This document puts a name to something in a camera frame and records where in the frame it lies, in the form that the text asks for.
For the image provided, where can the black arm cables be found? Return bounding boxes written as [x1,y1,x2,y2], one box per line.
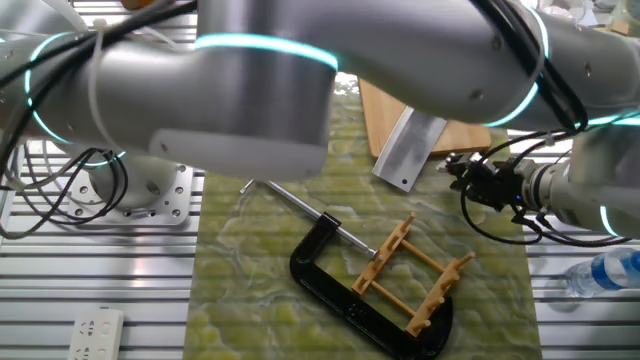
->
[0,0,634,249]

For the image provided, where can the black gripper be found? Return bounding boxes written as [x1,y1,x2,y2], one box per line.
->
[437,152,526,212]

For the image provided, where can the bamboo cutting board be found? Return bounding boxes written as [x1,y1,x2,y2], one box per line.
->
[358,77,492,159]

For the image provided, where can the wooden knife rack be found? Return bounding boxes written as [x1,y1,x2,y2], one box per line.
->
[351,213,475,339]

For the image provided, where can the clear water bottle blue label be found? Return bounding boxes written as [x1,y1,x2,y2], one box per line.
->
[563,247,640,300]

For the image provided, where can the green marble pattern mat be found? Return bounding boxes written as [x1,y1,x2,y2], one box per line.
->
[182,72,544,360]

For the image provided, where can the pale green container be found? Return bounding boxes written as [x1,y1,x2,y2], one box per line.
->
[613,0,640,24]

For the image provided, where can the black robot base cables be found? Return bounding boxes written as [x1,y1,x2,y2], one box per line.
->
[0,147,130,240]

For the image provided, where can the stainless steel cleaver knife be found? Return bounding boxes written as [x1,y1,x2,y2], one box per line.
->
[372,105,449,194]

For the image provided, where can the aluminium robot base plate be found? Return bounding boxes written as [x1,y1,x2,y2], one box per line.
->
[67,154,195,227]

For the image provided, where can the white power strip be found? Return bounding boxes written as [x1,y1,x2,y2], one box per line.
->
[67,307,125,360]

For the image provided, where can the black C-clamp with steel screw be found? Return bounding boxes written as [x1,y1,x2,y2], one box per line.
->
[238,178,455,360]

